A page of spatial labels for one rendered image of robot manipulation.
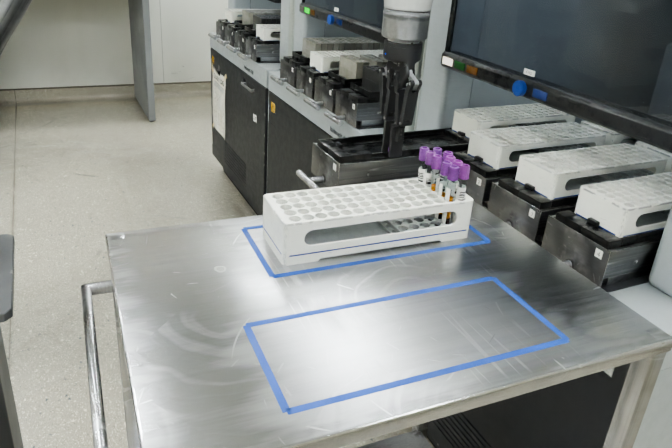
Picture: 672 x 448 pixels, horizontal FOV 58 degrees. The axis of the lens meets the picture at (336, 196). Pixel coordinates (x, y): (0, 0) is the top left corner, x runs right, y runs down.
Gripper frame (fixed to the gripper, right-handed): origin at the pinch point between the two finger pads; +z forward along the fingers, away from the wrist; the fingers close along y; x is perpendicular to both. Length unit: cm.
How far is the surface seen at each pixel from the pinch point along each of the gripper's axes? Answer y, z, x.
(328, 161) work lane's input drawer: 2.8, 4.8, 13.3
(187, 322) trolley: -46, 2, 53
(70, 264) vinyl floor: 118, 84, 64
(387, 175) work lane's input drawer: -2.2, 7.3, 1.7
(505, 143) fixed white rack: -14.1, -2.1, -17.7
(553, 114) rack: 0.9, -2.1, -44.9
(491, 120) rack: -0.4, -2.4, -25.1
